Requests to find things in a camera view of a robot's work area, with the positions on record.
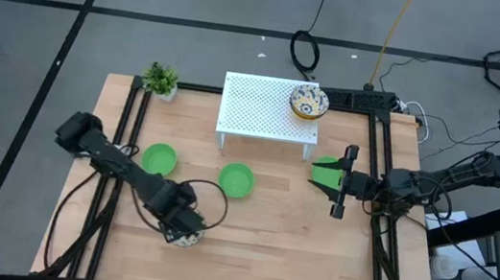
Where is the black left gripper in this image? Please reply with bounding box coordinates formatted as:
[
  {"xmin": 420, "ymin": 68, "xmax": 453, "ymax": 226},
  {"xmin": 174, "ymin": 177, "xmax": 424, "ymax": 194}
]
[{"xmin": 139, "ymin": 177, "xmax": 214, "ymax": 247}]

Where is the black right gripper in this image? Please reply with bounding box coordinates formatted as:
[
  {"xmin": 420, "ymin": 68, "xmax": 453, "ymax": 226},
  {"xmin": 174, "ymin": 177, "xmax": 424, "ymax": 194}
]
[{"xmin": 302, "ymin": 139, "xmax": 388, "ymax": 225}]

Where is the green mini bowl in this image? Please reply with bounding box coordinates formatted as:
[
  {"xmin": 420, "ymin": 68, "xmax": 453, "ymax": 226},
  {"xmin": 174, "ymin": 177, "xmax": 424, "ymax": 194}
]
[
  {"xmin": 309, "ymin": 153, "xmax": 346, "ymax": 192},
  {"xmin": 216, "ymin": 159, "xmax": 258, "ymax": 201},
  {"xmin": 139, "ymin": 140, "xmax": 180, "ymax": 179}
]

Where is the yellow floral patterned mini bowl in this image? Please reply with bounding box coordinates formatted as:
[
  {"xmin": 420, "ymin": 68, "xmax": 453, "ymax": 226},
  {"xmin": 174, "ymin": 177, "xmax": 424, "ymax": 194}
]
[
  {"xmin": 286, "ymin": 82, "xmax": 333, "ymax": 123},
  {"xmin": 170, "ymin": 224, "xmax": 206, "ymax": 251}
]

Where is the white perforated shelf riser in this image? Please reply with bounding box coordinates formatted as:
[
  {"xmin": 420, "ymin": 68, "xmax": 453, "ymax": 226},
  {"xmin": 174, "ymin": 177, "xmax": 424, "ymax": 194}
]
[{"xmin": 212, "ymin": 70, "xmax": 326, "ymax": 163}]

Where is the white paper sheet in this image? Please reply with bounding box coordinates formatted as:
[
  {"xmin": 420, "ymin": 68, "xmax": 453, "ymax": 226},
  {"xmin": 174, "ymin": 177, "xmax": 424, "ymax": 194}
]
[{"xmin": 417, "ymin": 205, "xmax": 488, "ymax": 272}]

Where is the small green potted plant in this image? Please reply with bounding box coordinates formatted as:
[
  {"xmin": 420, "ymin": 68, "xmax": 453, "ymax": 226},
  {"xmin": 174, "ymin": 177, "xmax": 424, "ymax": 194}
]
[{"xmin": 138, "ymin": 59, "xmax": 181, "ymax": 104}]

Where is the black desk beam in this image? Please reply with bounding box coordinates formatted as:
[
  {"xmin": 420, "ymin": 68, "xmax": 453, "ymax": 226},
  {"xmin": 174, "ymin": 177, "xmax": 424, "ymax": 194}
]
[{"xmin": 424, "ymin": 196, "xmax": 500, "ymax": 258}]

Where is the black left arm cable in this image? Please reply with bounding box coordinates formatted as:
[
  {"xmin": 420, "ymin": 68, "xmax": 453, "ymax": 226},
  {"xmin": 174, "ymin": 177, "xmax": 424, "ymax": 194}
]
[{"xmin": 124, "ymin": 170, "xmax": 232, "ymax": 244}]

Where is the black perforated mount plate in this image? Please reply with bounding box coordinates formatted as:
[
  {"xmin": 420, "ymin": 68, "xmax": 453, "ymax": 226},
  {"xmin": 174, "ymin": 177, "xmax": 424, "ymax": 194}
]
[{"xmin": 318, "ymin": 82, "xmax": 397, "ymax": 117}]

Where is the white cable loop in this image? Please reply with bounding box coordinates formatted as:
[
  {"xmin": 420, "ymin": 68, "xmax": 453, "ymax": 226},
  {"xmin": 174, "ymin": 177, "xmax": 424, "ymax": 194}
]
[{"xmin": 393, "ymin": 99, "xmax": 436, "ymax": 146}]

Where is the black aluminium table frame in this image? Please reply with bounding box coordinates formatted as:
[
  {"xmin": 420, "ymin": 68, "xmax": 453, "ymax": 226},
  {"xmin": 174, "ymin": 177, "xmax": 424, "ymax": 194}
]
[{"xmin": 37, "ymin": 64, "xmax": 464, "ymax": 280}]

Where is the long black cable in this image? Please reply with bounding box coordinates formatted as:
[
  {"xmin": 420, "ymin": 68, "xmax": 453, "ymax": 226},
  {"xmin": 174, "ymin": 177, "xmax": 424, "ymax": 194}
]
[{"xmin": 41, "ymin": 165, "xmax": 100, "ymax": 279}]

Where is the coiled black cable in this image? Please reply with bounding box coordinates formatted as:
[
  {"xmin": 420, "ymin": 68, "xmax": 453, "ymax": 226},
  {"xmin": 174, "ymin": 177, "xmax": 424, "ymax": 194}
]
[{"xmin": 284, "ymin": 0, "xmax": 331, "ymax": 83}]

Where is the yellow cable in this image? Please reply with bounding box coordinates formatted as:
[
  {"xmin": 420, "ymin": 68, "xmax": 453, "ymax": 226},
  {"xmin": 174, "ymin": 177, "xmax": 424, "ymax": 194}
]
[{"xmin": 367, "ymin": 0, "xmax": 417, "ymax": 92}]

